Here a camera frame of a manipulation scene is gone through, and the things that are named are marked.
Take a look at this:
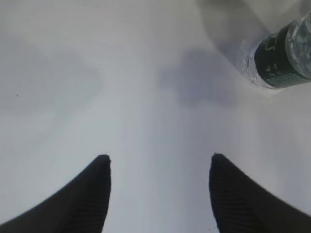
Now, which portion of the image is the clear plastic water bottle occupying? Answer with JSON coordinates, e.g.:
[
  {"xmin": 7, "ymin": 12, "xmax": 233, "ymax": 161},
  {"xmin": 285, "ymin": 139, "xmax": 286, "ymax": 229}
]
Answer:
[{"xmin": 245, "ymin": 12, "xmax": 311, "ymax": 89}]

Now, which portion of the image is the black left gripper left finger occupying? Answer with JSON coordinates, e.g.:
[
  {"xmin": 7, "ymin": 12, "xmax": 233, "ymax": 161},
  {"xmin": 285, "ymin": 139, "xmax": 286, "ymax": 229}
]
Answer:
[{"xmin": 0, "ymin": 155, "xmax": 111, "ymax": 233}]

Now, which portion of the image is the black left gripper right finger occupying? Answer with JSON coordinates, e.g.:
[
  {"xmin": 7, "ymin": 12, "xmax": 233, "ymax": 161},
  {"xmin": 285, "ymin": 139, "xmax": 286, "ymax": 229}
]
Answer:
[{"xmin": 209, "ymin": 153, "xmax": 311, "ymax": 233}]

